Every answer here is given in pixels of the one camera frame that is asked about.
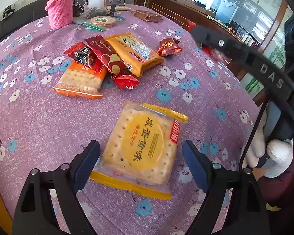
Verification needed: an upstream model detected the salted egg cracker packet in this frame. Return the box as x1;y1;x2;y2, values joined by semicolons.
90;101;189;200

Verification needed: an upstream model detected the purple floral tablecloth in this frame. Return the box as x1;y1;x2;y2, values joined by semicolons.
0;4;260;235

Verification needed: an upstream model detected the orange cracker packet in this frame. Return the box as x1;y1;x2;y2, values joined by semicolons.
53;60;108;99

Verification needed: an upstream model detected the red black coffee candy packet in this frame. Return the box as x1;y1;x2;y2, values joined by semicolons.
64;42;96;69

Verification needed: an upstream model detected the dark red cookie packet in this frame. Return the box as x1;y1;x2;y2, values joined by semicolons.
84;35;139;89

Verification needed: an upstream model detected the shiny red candy wrapper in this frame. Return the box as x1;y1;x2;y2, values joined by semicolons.
157;38;182;57

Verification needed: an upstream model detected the orange blue biscuit packet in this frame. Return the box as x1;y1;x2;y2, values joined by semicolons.
105;32;164;78

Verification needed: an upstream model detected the round biscuit green packet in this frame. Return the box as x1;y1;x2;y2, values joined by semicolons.
82;16;119;32

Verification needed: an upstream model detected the wooden glass cabinet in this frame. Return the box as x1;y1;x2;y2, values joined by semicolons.
134;0;294;104

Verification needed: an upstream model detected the black leather sofa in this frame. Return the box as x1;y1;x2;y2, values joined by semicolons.
0;0;134;45

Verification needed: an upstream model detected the pink thermos with knit sleeve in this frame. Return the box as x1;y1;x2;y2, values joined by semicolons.
45;0;73;30

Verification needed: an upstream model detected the brown chocolate wrapper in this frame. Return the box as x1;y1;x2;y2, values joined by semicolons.
132;10;163;23

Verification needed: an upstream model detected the white plastic cup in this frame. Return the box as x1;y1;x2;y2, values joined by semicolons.
87;0;107;9

